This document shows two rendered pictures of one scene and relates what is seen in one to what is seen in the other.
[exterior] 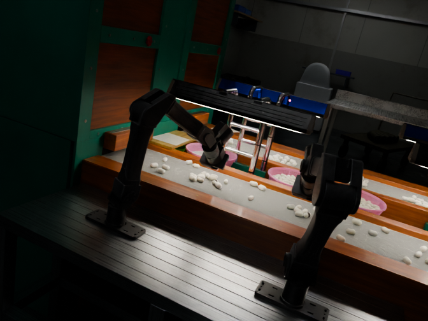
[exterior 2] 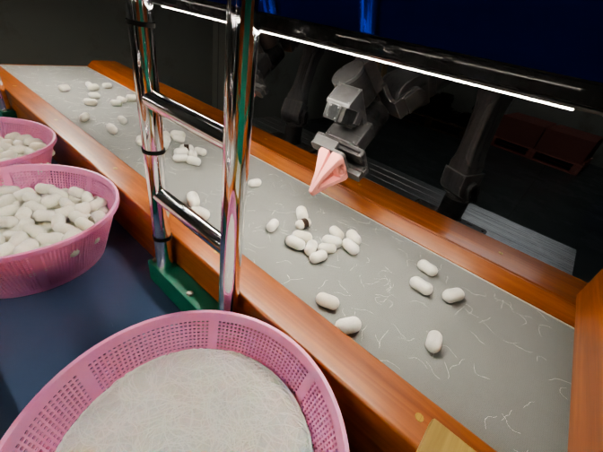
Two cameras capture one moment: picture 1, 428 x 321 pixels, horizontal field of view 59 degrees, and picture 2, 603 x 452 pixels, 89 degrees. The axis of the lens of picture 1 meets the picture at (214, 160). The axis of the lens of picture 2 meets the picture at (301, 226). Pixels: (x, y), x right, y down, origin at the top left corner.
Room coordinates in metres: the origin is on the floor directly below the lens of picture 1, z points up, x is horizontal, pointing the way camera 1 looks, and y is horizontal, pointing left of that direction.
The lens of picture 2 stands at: (1.95, 0.10, 1.06)
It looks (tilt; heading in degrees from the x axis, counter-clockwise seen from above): 33 degrees down; 195
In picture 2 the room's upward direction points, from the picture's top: 12 degrees clockwise
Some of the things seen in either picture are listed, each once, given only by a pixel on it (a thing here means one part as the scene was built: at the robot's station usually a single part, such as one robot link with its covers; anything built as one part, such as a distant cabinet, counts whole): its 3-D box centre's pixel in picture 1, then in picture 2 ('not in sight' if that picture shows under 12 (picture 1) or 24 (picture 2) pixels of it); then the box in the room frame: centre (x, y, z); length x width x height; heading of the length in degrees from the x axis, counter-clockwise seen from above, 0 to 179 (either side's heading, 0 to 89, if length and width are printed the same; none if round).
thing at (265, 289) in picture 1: (295, 291); (292, 134); (0.90, -0.29, 0.71); 0.20 x 0.07 x 0.08; 69
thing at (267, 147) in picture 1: (260, 130); not in sight; (2.00, -0.21, 0.90); 0.20 x 0.19 x 0.45; 71
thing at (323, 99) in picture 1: (313, 96); not in sight; (7.60, -1.63, 0.64); 0.72 x 0.60 x 1.28; 69
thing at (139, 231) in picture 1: (116, 214); (451, 208); (1.11, 0.27, 0.71); 0.20 x 0.07 x 0.08; 69
